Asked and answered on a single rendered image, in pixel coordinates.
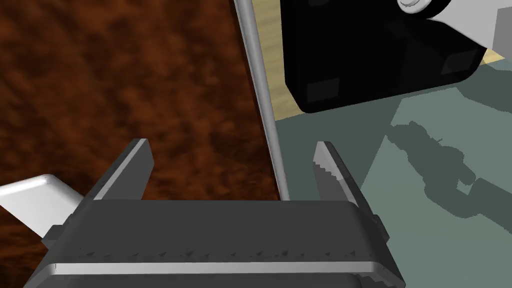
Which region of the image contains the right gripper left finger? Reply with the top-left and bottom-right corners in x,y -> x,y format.
93,137 -> 156,201

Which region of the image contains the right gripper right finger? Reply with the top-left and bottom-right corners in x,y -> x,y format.
312,140 -> 362,208

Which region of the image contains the brown wooden door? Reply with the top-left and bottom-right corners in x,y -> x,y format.
0,0 -> 281,288

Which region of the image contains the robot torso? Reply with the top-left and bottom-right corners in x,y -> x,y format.
279,0 -> 512,115

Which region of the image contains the white flat handle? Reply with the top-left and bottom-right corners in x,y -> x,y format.
0,173 -> 86,240

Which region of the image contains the grey long bar handle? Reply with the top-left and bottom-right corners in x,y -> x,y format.
232,0 -> 291,202

